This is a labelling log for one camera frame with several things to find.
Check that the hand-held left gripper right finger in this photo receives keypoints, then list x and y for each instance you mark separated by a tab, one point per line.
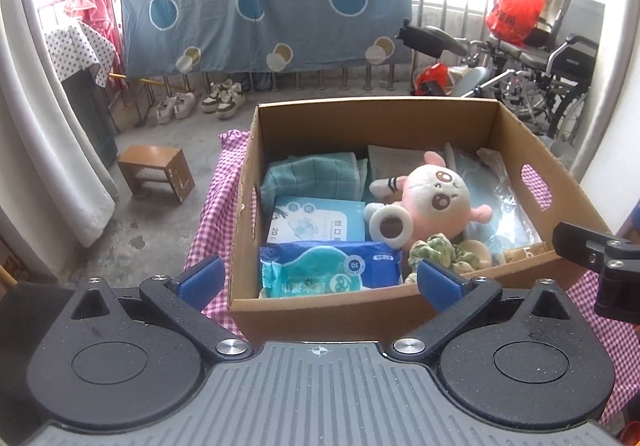
440	283

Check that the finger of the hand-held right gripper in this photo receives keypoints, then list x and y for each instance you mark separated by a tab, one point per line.
590	248

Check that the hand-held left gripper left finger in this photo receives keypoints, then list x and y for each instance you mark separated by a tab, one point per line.
202	281

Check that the green scrunchie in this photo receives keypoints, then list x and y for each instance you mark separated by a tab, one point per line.
435	248

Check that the blue face mask pack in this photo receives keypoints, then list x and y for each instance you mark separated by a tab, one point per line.
515	211

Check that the pink plush toy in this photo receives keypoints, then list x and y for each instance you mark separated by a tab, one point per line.
435	196

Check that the blue wet wipes pack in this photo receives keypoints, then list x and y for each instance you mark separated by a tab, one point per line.
330	271

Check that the brown cardboard box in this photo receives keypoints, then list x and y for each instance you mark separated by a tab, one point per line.
325	316

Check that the clear packet with beige contents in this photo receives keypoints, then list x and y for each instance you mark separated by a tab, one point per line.
390	163

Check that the blue bandage box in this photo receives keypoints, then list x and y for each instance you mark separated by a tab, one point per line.
320	223

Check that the pink checked tablecloth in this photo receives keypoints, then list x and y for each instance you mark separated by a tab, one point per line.
215	226

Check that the small wooden stool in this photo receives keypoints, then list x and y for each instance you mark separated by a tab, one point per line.
150	157

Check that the teal microfibre towel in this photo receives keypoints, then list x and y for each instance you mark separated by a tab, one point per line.
310	176

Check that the black wheelchair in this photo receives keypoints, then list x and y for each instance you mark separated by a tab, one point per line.
570	58

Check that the dark cabinet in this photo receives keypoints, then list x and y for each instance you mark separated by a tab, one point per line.
87	116

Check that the small red bag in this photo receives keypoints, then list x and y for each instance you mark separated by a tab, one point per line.
435	76

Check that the yellow pole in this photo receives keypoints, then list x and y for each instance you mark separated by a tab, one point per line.
135	78

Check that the blue printed bed sheet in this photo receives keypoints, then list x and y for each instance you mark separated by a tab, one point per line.
225	36

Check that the red plastic bag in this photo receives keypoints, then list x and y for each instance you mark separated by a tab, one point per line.
515	13

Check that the polka dot cloth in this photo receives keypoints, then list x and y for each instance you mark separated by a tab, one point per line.
70	51

